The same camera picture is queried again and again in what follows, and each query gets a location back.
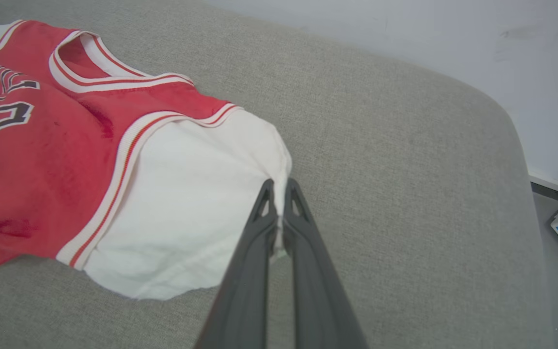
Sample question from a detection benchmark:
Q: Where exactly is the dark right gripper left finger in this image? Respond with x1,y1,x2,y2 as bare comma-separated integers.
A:
194,179,279,349

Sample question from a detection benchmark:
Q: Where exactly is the red and white basketball jersey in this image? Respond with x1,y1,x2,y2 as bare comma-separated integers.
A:
0,19,293,301

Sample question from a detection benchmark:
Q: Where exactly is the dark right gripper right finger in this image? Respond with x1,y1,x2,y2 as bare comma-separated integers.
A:
283,178,369,349

